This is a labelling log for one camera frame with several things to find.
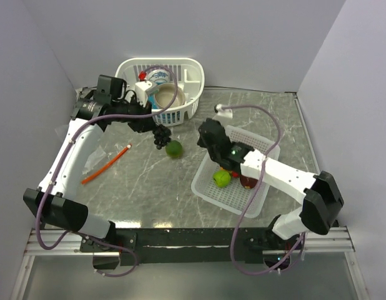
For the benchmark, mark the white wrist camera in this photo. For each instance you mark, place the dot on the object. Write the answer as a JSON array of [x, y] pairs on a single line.
[[222, 112], [143, 90]]

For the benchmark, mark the green fake lime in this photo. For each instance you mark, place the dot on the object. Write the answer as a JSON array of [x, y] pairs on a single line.
[[221, 178]]

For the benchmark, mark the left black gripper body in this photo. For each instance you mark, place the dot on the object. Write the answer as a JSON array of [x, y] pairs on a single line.
[[133, 108]]

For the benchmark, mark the red fake apple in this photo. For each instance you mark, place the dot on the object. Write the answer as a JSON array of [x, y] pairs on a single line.
[[247, 182]]

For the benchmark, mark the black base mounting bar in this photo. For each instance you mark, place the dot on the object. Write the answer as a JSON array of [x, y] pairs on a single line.
[[250, 244]]

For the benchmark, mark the blue scalloped plate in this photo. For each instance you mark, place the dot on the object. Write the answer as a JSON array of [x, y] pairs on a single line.
[[152, 100]]

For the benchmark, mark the aluminium frame rail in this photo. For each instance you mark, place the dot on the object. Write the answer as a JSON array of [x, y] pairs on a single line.
[[336, 241]]

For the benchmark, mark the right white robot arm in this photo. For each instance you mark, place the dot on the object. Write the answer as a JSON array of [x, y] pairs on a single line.
[[318, 194]]

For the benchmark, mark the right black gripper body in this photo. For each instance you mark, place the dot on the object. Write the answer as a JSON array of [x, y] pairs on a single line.
[[213, 155]]

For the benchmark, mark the white perforated rectangular basket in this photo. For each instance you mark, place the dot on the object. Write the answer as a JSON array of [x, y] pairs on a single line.
[[233, 197]]

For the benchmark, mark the blue floral white bowl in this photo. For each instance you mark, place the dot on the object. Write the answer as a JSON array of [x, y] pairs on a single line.
[[159, 76]]

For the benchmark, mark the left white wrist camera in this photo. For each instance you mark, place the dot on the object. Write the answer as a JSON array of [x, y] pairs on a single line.
[[143, 90]]

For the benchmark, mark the green yellow fake mango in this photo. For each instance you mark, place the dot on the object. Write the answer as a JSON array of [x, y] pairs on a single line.
[[174, 149]]

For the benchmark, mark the white round dish rack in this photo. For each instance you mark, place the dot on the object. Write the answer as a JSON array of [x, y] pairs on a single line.
[[188, 73]]

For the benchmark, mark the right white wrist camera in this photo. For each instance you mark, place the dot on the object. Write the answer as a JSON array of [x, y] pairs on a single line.
[[222, 112]]

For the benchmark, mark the beige ceramic bowl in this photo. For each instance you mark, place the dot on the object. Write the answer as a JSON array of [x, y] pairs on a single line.
[[165, 95]]

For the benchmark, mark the dark fake grapes bunch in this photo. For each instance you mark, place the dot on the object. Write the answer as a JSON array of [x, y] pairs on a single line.
[[162, 136]]

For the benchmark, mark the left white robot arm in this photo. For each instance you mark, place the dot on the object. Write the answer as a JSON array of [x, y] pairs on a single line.
[[52, 202]]

